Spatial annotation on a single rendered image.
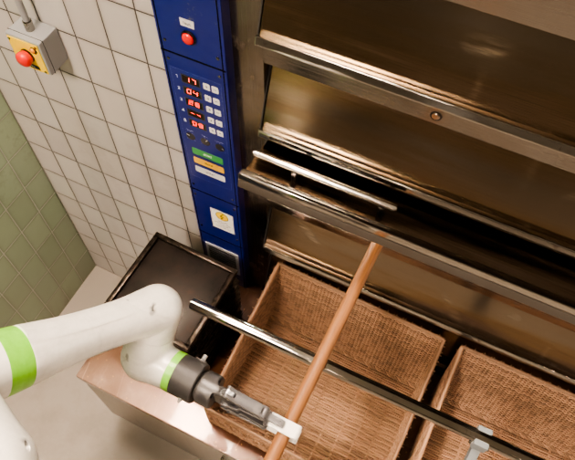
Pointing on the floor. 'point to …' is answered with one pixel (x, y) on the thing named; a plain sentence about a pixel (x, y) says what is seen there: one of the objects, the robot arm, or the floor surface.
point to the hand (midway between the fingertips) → (284, 428)
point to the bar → (478, 436)
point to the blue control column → (196, 13)
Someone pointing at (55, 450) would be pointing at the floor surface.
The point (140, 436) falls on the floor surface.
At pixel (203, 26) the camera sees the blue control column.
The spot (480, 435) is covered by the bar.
